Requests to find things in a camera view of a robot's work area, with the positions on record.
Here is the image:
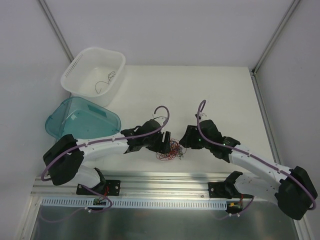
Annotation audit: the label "red black wires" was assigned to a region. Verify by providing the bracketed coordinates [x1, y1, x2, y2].
[155, 139, 188, 163]

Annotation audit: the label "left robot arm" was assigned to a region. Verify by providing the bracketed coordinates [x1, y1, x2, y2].
[41, 119, 171, 195]

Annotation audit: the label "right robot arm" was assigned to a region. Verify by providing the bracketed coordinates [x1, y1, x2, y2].
[179, 120, 318, 220]

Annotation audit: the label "teal transparent plastic bin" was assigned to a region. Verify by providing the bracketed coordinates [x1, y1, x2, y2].
[45, 96, 122, 140]

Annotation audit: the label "white plastic basket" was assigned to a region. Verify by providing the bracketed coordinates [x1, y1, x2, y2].
[60, 47, 126, 107]

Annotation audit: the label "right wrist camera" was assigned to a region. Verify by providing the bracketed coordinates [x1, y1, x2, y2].
[195, 112, 208, 122]

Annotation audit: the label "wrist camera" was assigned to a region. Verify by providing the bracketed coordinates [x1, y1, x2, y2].
[152, 114, 168, 126]
[195, 112, 208, 122]

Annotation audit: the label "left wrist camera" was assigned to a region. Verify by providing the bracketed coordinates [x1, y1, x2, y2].
[152, 114, 168, 126]

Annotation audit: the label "aluminium rail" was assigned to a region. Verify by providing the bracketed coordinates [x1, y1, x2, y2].
[30, 170, 230, 200]

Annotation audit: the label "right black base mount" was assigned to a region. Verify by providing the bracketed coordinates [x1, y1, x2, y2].
[207, 182, 233, 199]

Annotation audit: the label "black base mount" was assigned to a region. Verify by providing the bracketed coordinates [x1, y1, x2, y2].
[207, 182, 233, 199]
[76, 179, 121, 196]

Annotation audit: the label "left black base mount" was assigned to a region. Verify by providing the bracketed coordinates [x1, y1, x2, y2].
[76, 179, 121, 196]

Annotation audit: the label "black wire in basket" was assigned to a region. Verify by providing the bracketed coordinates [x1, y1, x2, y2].
[94, 70, 117, 95]

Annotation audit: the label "right aluminium frame post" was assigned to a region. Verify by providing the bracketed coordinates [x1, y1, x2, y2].
[251, 0, 302, 76]

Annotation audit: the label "aluminium frame post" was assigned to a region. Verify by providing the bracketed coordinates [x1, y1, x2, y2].
[251, 0, 302, 76]
[37, 0, 74, 63]

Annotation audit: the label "left aluminium frame post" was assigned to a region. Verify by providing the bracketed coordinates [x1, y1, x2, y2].
[37, 0, 74, 63]

